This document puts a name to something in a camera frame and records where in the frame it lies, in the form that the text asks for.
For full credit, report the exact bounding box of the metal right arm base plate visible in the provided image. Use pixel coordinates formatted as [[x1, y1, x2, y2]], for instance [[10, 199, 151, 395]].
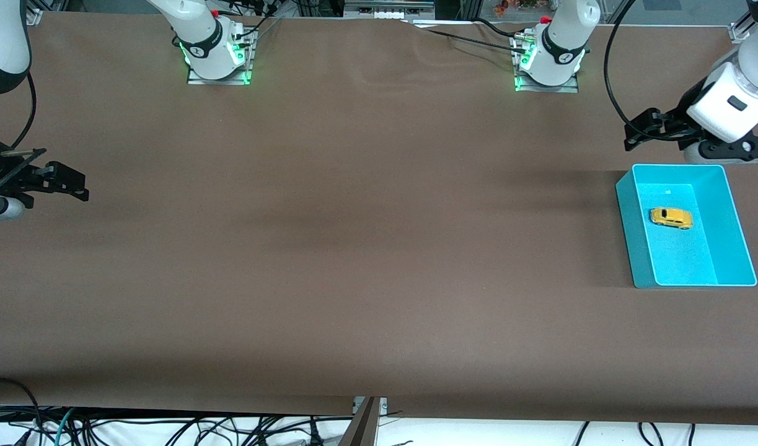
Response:
[[187, 65, 252, 86]]

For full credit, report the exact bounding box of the teal floor cable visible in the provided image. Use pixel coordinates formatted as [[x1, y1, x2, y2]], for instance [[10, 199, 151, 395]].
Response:
[[53, 408, 77, 446]]

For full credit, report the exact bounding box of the long black table cable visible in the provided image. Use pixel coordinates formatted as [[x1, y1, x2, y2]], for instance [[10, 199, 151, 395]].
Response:
[[402, 20, 531, 55]]

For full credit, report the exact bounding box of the white connector strip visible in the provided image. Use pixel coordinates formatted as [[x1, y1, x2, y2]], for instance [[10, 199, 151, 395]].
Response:
[[343, 0, 436, 20]]

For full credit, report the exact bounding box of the grey metal table leg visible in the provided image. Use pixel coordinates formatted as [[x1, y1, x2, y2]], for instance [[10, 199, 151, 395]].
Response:
[[338, 396, 381, 446]]

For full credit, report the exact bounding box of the brown table cover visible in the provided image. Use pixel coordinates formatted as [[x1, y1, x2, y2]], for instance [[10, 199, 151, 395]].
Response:
[[0, 11, 758, 427]]

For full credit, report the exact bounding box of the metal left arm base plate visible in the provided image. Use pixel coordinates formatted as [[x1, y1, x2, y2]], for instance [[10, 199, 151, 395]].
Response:
[[515, 77, 579, 94]]

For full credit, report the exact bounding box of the silver table bracket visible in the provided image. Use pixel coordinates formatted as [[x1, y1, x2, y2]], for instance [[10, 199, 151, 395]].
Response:
[[353, 396, 389, 417]]

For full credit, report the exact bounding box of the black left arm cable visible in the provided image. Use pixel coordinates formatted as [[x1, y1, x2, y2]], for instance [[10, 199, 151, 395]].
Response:
[[604, 0, 689, 142]]

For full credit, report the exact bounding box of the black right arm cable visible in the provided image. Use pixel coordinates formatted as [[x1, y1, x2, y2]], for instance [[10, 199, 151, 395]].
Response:
[[12, 71, 38, 151]]

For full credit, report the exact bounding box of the teal plastic bin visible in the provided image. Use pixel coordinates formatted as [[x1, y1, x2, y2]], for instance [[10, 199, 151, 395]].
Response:
[[615, 164, 758, 289]]

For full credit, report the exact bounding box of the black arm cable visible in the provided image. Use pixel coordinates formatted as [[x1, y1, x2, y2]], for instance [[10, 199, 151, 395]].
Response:
[[12, 71, 38, 151], [604, 0, 689, 142]]

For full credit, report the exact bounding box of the orange background object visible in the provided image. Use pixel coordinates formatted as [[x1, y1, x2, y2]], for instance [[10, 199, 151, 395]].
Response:
[[493, 0, 540, 16]]

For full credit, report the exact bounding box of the yellow beetle toy car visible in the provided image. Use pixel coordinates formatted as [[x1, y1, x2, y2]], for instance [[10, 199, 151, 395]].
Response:
[[650, 208, 694, 230]]

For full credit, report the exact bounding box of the black looped floor cable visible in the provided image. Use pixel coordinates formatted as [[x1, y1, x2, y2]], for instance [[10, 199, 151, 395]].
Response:
[[0, 377, 45, 446]]

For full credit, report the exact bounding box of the short black table cable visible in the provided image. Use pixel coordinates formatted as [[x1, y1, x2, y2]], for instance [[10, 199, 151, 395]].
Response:
[[475, 17, 523, 39]]

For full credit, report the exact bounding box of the black base connector cable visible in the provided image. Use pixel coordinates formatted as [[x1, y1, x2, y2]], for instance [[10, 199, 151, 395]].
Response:
[[233, 0, 283, 41]]

